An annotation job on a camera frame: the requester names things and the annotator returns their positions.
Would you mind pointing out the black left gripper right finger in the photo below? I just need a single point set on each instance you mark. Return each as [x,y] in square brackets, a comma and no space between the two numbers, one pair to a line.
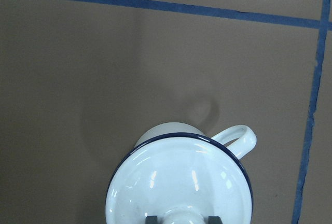
[214,220]

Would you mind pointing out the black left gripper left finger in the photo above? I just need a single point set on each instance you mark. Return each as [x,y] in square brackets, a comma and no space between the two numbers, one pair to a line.
[151,220]

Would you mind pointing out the white enamel cup lid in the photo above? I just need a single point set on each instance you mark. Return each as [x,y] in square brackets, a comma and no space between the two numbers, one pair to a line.
[179,178]

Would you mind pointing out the white enamel cup blue rim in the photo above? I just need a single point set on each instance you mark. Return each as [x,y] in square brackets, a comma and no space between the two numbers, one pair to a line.
[239,139]

